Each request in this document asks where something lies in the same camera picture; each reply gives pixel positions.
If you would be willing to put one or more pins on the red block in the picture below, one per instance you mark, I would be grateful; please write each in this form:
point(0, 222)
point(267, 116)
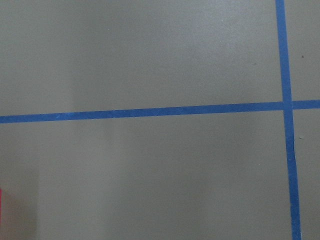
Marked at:
point(1, 207)

